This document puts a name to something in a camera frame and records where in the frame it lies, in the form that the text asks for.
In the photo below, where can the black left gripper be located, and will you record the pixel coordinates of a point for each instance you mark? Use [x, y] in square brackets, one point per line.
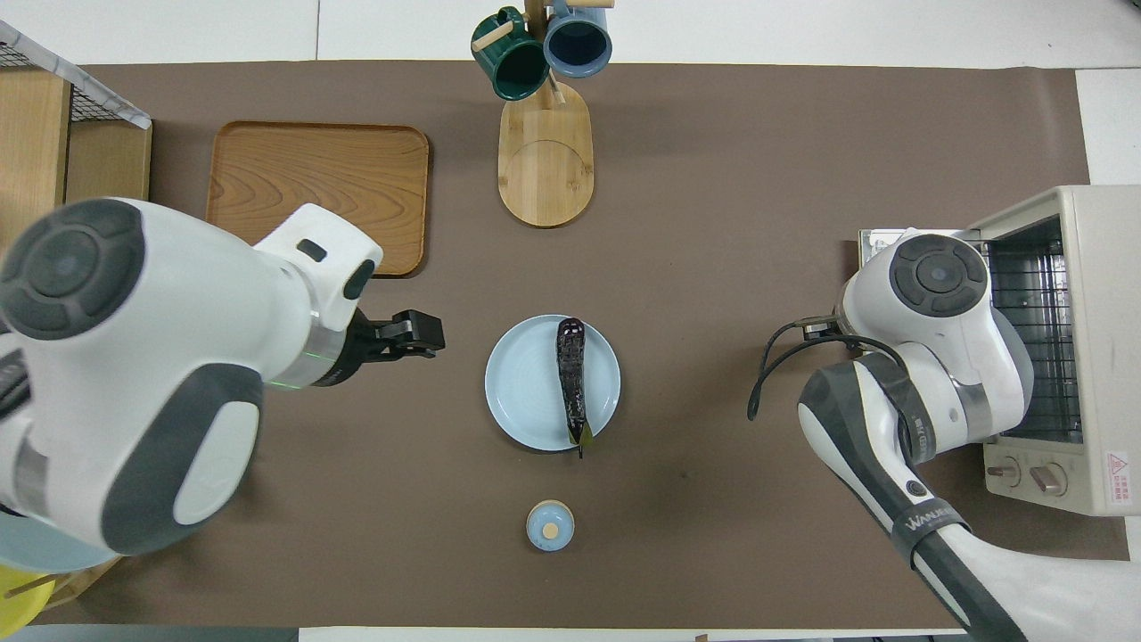
[365, 343]

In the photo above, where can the light blue plate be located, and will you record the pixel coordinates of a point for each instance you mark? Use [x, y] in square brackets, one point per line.
[36, 557]
[526, 383]

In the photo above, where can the dark purple eggplant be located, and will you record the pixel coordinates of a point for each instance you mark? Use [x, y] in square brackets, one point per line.
[570, 374]

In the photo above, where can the glass oven door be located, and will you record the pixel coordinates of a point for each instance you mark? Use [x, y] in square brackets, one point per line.
[878, 242]

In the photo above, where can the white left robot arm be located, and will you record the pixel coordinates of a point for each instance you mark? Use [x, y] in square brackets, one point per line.
[134, 374]

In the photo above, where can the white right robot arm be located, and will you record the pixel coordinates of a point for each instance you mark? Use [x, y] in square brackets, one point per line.
[936, 357]

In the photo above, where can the silver oven knob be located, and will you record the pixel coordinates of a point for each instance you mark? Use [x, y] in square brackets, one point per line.
[1049, 480]
[1005, 473]

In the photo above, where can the beige toaster oven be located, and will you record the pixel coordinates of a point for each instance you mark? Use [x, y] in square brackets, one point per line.
[1110, 357]

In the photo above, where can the wooden serving tray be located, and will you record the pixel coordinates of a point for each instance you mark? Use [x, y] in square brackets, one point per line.
[357, 169]

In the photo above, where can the wooden mug tree stand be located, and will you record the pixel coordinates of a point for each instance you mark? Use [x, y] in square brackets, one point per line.
[545, 160]

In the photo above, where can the small blue lidded jar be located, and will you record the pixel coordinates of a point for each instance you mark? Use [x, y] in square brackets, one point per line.
[550, 526]

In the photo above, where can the dark green mug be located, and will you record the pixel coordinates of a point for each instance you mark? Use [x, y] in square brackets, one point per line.
[513, 67]

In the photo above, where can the brown table mat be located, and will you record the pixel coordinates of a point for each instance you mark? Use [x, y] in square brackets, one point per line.
[695, 267]

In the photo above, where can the blue mug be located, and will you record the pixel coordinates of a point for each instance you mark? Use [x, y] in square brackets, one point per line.
[578, 45]

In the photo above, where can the wooden plate rack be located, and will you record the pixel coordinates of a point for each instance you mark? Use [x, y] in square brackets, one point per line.
[80, 580]

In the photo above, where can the yellow plate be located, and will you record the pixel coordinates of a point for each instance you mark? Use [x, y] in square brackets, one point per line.
[18, 606]

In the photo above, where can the red warning sticker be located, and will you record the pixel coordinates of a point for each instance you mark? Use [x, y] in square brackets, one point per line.
[1118, 480]

